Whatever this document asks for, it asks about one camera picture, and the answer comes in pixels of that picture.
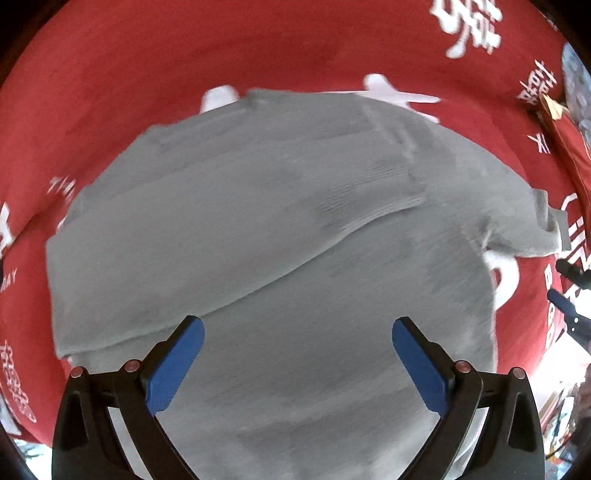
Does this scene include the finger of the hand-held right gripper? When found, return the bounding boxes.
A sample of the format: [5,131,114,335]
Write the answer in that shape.
[555,260,591,292]
[547,289,591,343]

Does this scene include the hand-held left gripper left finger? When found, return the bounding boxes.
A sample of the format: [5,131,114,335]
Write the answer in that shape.
[51,315,205,480]

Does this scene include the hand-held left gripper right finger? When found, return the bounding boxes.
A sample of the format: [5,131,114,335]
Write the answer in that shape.
[392,316,546,480]

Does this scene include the grey knit sweater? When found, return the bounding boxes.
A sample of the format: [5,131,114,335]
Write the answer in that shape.
[45,88,571,480]

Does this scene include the red cushion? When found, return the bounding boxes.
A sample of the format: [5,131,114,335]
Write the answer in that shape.
[538,92,591,210]

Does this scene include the tan paper tag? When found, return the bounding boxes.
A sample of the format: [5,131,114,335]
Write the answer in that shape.
[539,93,570,121]

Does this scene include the pale patterned cloth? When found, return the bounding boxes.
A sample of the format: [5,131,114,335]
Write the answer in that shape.
[560,43,591,118]

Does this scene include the red printed mat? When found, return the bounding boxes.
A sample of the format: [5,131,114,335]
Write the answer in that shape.
[0,0,591,450]

